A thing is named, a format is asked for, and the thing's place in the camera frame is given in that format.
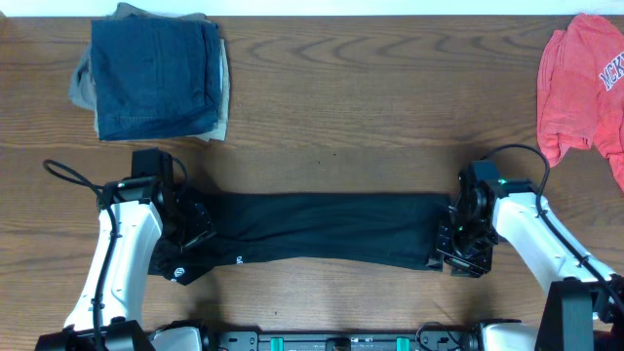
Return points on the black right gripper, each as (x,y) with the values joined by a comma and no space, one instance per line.
(458,247)

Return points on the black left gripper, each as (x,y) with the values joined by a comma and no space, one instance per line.
(196,226)

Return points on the black t-shirt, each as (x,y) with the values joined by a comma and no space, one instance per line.
(395,229)

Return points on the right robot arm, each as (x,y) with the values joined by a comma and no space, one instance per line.
(584,306)

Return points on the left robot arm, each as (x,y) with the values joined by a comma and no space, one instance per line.
(140,218)

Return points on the folded navy blue trousers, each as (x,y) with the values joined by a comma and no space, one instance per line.
(155,77)

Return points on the folded khaki beige trousers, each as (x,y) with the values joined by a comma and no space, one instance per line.
(82,89)

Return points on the red printed t-shirt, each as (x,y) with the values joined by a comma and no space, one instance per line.
(580,92)

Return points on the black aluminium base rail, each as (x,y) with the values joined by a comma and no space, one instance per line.
(435,339)

